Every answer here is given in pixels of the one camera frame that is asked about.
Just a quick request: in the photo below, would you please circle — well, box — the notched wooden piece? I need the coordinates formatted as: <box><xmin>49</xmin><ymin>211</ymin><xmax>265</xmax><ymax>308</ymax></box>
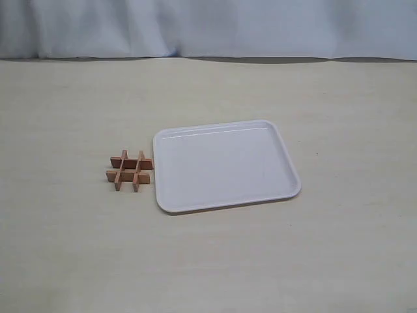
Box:
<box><xmin>106</xmin><ymin>170</ymin><xmax>151</xmax><ymax>185</ymax></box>
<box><xmin>110</xmin><ymin>156</ymin><xmax>153</xmax><ymax>170</ymax></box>
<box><xmin>132</xmin><ymin>151</ymin><xmax>145</xmax><ymax>192</ymax></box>
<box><xmin>114</xmin><ymin>150</ymin><xmax>128</xmax><ymax>191</ymax></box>

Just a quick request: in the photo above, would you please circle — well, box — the white plastic tray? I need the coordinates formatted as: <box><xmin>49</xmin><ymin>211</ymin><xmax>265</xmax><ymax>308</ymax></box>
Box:
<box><xmin>152</xmin><ymin>120</ymin><xmax>302</xmax><ymax>214</ymax></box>

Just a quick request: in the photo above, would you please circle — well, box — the white backdrop cloth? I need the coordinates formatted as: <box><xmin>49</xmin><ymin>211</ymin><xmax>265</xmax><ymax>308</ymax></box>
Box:
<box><xmin>1</xmin><ymin>1</ymin><xmax>416</xmax><ymax>60</ymax></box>

